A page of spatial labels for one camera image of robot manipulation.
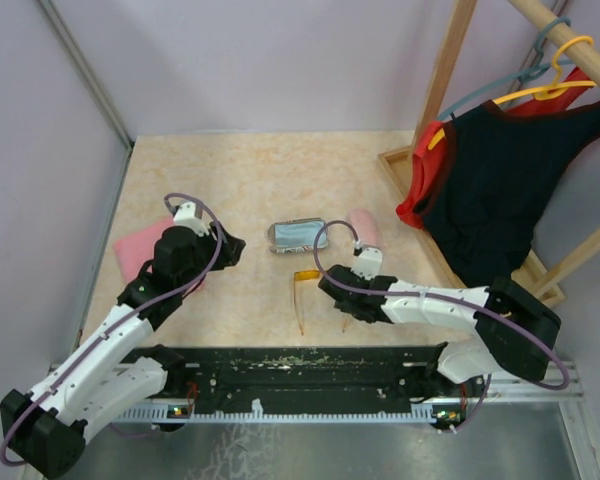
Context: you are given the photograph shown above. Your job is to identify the newspaper print glasses case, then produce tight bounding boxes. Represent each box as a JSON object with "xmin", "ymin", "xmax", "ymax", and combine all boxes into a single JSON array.
[{"xmin": 267, "ymin": 218, "xmax": 329, "ymax": 254}]

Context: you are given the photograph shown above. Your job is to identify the teal hanger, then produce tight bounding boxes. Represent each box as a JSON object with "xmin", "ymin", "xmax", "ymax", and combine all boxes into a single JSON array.
[{"xmin": 436, "ymin": 16, "xmax": 571, "ymax": 121}]

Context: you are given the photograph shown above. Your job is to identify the yellow hanger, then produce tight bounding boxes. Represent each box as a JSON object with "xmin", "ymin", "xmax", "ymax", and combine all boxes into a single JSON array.
[{"xmin": 427, "ymin": 34, "xmax": 597, "ymax": 150}]

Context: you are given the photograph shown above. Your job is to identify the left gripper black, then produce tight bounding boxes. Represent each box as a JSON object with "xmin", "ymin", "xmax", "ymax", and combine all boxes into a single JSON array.
[{"xmin": 177, "ymin": 220, "xmax": 245, "ymax": 292}]

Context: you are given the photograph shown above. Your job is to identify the orange sunglasses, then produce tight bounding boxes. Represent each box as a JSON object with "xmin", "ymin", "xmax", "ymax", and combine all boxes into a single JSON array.
[{"xmin": 292, "ymin": 270, "xmax": 322, "ymax": 336}]

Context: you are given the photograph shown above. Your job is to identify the red tank top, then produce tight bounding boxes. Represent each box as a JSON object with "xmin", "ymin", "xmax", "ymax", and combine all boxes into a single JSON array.
[{"xmin": 396, "ymin": 67, "xmax": 593, "ymax": 229}]

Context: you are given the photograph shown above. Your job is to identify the pink folded garment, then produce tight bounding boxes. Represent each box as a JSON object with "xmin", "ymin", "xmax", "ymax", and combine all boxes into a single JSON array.
[{"xmin": 113, "ymin": 217, "xmax": 174, "ymax": 284}]

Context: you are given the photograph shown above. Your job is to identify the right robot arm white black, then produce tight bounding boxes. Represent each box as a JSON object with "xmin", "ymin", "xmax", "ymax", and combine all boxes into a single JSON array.
[{"xmin": 319, "ymin": 265, "xmax": 570, "ymax": 396}]

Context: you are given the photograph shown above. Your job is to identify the navy tank top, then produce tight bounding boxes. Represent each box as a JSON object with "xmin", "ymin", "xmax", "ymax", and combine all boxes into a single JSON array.
[{"xmin": 418, "ymin": 100, "xmax": 600, "ymax": 287}]

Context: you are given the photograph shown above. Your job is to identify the pink glasses case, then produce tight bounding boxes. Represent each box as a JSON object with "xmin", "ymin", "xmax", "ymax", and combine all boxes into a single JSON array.
[{"xmin": 348, "ymin": 208, "xmax": 381, "ymax": 249}]

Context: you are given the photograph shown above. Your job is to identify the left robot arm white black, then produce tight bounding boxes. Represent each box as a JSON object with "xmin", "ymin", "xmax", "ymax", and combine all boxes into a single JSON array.
[{"xmin": 0, "ymin": 221, "xmax": 246, "ymax": 479}]

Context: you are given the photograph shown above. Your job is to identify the wooden clothes rack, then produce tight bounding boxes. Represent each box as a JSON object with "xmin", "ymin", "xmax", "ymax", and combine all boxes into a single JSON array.
[{"xmin": 392, "ymin": 1, "xmax": 600, "ymax": 307}]

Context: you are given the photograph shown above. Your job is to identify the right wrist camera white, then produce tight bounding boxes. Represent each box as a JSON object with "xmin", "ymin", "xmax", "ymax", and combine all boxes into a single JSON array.
[{"xmin": 351, "ymin": 245, "xmax": 383, "ymax": 281}]

